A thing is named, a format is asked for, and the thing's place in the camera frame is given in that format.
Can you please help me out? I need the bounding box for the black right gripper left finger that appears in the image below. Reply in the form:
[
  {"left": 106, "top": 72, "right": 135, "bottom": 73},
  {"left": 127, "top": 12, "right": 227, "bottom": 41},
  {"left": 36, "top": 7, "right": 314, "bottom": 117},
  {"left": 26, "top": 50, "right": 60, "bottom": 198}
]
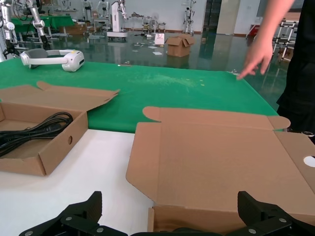
[{"left": 18, "top": 190, "right": 128, "bottom": 236}]

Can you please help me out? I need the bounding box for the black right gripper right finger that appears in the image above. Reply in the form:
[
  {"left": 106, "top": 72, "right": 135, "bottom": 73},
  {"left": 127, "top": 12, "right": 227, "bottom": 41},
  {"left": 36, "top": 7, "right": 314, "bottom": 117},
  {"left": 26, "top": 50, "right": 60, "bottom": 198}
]
[{"left": 227, "top": 190, "right": 315, "bottom": 236}]

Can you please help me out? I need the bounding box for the black power cable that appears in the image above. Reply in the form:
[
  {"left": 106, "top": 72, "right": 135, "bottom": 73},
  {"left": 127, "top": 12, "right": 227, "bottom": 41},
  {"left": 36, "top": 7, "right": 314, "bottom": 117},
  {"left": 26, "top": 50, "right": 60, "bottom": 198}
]
[{"left": 0, "top": 112, "right": 74, "bottom": 158}]

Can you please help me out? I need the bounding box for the person's bare forearm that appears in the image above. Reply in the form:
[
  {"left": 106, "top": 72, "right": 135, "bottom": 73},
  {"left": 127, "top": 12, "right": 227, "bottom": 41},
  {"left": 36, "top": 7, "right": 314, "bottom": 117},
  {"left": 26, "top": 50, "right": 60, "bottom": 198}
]
[{"left": 255, "top": 0, "right": 296, "bottom": 47}]

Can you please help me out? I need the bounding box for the open brown cardboard box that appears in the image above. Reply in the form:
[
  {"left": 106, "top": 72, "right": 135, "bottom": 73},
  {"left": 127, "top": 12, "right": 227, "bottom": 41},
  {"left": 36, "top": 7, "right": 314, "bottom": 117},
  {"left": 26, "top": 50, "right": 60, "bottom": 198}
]
[{"left": 125, "top": 106, "right": 315, "bottom": 236}]

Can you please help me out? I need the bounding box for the cardboard box with torn corner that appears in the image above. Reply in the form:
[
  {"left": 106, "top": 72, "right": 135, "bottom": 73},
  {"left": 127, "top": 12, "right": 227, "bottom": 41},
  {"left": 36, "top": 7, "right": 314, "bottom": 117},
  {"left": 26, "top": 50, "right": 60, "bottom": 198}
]
[{"left": 0, "top": 81, "right": 121, "bottom": 177}]

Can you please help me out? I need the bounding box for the person's bare hand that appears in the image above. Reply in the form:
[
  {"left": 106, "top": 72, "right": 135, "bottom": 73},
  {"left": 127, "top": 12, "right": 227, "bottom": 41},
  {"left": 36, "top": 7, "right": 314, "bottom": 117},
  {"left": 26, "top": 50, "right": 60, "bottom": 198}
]
[{"left": 236, "top": 40, "right": 275, "bottom": 81}]

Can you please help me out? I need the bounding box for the green table cloth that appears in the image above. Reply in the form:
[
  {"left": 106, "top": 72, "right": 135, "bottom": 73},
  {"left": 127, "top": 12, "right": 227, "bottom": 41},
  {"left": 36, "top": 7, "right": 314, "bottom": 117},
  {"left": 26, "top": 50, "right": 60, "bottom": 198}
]
[{"left": 0, "top": 59, "right": 280, "bottom": 135}]

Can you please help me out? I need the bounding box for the person's black clothed body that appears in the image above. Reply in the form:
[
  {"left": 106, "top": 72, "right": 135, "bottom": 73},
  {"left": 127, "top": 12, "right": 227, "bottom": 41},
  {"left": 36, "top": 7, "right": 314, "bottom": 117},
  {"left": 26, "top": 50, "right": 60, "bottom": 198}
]
[{"left": 277, "top": 0, "right": 315, "bottom": 142}]

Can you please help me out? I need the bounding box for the white VR headset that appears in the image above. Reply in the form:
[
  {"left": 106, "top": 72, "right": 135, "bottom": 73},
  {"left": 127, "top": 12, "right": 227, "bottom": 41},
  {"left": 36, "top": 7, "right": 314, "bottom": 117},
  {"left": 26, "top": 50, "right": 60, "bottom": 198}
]
[{"left": 20, "top": 48, "right": 85, "bottom": 73}]

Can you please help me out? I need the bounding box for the metal pipe rack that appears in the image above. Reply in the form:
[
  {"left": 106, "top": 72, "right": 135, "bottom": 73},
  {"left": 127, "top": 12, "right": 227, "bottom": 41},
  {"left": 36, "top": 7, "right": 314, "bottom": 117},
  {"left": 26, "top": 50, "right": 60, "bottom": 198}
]
[{"left": 273, "top": 19, "right": 300, "bottom": 63}]

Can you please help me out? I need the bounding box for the large open cardboard carton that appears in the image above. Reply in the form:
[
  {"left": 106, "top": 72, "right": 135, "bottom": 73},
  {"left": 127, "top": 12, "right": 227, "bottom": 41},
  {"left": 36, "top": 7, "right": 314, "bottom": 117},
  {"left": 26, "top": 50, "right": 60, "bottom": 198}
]
[{"left": 164, "top": 35, "right": 196, "bottom": 58}]

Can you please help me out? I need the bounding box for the red crate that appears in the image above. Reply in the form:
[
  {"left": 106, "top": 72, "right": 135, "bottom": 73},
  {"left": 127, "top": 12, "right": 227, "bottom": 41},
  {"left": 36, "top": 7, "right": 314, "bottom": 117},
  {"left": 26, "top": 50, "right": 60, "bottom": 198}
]
[{"left": 246, "top": 24, "right": 259, "bottom": 39}]

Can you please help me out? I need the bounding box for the white paper bag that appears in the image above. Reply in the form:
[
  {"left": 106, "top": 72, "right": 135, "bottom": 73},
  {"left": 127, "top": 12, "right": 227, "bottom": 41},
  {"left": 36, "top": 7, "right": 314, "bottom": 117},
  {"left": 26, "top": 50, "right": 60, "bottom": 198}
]
[{"left": 154, "top": 33, "right": 165, "bottom": 47}]

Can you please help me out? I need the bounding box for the flat brown cardboard carton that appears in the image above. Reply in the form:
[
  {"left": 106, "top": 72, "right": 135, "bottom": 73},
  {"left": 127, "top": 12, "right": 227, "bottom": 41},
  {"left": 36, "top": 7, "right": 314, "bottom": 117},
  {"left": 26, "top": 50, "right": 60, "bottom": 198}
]
[{"left": 59, "top": 22, "right": 89, "bottom": 36}]

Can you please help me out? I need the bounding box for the green cloth covered table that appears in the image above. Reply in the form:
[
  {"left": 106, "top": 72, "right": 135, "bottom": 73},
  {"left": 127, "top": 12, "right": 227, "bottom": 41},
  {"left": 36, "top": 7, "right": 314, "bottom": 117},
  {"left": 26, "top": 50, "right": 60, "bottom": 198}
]
[{"left": 11, "top": 15, "right": 75, "bottom": 31}]

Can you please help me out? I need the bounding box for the white humanoid robot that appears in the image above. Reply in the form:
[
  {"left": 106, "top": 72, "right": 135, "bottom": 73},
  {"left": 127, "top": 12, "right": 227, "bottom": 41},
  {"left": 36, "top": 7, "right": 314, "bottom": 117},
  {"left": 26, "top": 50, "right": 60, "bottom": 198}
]
[
  {"left": 82, "top": 0, "right": 93, "bottom": 21},
  {"left": 183, "top": 6, "right": 196, "bottom": 35},
  {"left": 96, "top": 0, "right": 109, "bottom": 19}
]

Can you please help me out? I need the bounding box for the white pedestal robot stand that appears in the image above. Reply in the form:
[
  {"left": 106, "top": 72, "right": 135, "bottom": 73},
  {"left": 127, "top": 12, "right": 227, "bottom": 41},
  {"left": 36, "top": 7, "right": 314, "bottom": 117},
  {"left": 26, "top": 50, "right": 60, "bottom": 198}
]
[{"left": 106, "top": 0, "right": 129, "bottom": 40}]

